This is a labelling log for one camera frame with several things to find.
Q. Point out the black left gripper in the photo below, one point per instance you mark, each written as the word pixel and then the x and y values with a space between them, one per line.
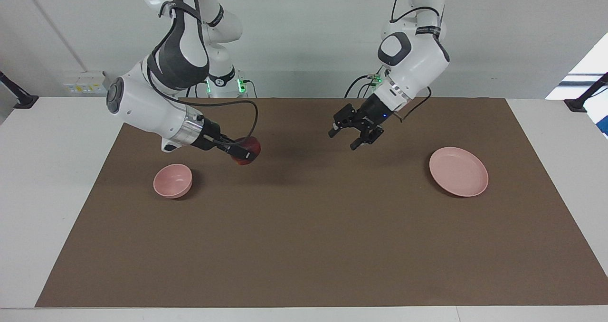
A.
pixel 375 112

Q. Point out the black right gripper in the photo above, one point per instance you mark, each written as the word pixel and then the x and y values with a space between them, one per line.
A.
pixel 208 134

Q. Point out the dark red apple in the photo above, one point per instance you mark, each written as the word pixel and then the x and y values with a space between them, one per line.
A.
pixel 252 147

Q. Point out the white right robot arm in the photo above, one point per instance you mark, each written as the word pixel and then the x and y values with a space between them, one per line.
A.
pixel 142 103

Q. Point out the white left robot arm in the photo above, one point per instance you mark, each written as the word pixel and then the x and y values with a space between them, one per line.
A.
pixel 418 61

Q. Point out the pink bowl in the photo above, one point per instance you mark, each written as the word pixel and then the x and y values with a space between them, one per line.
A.
pixel 172 180

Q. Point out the pink plate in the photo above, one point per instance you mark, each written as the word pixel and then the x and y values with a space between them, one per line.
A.
pixel 458 171

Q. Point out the brown table mat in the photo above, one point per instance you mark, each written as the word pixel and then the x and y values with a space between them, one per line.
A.
pixel 308 227

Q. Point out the white wall socket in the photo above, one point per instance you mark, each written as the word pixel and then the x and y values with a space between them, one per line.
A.
pixel 85 82

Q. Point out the black clamp mount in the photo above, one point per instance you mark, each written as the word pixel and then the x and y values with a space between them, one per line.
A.
pixel 582 101
pixel 21 99

